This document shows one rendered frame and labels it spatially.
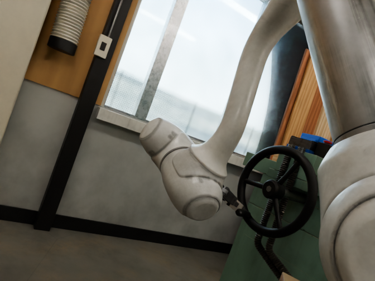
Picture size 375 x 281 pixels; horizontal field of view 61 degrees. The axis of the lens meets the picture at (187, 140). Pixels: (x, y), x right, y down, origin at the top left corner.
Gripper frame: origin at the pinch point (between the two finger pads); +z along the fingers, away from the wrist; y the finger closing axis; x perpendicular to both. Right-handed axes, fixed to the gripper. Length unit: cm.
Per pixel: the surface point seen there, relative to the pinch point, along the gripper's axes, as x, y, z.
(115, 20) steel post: -57, 130, -34
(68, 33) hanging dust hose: -30, 121, -50
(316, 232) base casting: -8.5, -15.5, 23.0
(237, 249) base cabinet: 11.0, 11.8, 30.1
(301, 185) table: -17.1, -10.2, 9.8
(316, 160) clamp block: -26.0, -11.8, 7.4
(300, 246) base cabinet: -2.0, -12.1, 25.3
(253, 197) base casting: -9.2, 13.3, 22.8
